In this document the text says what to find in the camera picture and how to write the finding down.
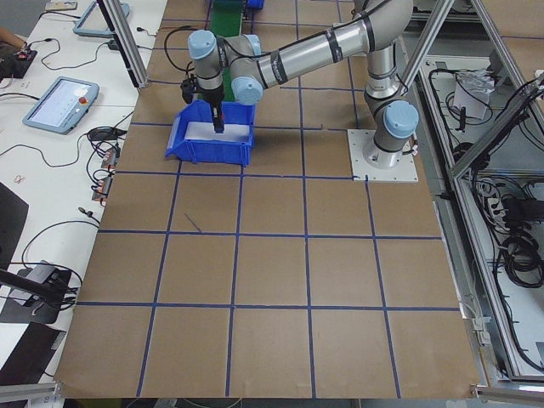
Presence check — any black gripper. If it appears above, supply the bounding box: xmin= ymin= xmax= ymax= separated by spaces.
xmin=195 ymin=78 xmax=224 ymax=133

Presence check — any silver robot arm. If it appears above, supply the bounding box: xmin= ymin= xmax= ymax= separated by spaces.
xmin=180 ymin=1 xmax=413 ymax=152

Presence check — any white foam pad source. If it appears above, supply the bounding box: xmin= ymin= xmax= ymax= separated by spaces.
xmin=184 ymin=122 xmax=250 ymax=143

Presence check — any blue source bin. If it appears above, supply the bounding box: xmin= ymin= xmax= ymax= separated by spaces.
xmin=165 ymin=99 xmax=256 ymax=167

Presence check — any green conveyor belt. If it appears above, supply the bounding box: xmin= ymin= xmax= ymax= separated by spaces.
xmin=203 ymin=0 xmax=250 ymax=103

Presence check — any near teach pendant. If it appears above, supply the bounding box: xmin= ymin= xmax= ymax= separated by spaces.
xmin=22 ymin=76 xmax=99 ymax=134

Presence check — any teach pendant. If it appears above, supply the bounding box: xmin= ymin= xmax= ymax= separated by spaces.
xmin=73 ymin=1 xmax=112 ymax=38
xmin=22 ymin=76 xmax=99 ymax=134

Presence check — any far teach pendant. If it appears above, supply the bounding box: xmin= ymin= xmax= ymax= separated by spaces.
xmin=73 ymin=1 xmax=112 ymax=38

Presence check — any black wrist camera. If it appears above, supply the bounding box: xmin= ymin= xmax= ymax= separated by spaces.
xmin=180 ymin=74 xmax=198 ymax=104

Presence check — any aluminium frame post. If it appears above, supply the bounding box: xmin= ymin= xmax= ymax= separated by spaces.
xmin=97 ymin=0 xmax=149 ymax=89

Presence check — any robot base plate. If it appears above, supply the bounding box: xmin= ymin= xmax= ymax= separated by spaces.
xmin=348 ymin=129 xmax=418 ymax=183

